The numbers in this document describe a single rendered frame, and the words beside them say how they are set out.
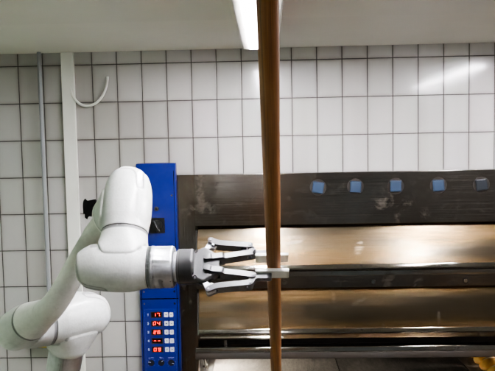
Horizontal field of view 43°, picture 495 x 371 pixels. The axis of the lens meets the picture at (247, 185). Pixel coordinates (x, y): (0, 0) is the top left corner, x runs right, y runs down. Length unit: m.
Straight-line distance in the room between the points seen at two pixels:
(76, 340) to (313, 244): 1.10
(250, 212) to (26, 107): 1.00
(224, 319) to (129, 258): 1.35
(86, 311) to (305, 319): 1.06
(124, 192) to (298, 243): 1.30
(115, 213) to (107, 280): 0.15
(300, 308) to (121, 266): 1.41
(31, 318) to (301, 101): 1.38
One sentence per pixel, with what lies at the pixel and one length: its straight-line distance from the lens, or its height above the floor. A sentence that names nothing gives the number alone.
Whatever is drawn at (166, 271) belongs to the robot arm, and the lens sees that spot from 1.31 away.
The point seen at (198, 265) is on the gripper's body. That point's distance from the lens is 1.34.
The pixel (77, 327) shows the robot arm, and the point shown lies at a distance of 1.87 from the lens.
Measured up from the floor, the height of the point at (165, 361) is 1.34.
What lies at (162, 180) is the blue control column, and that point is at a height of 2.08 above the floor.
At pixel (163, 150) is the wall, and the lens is 2.56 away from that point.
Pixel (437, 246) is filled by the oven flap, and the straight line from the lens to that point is 2.66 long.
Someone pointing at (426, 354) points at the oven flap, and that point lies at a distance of 2.59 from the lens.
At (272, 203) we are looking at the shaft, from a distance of 1.13.
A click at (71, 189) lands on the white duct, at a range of 2.64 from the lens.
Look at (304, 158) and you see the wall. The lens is 2.54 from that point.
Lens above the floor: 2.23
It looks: 4 degrees down
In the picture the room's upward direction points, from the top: 1 degrees counter-clockwise
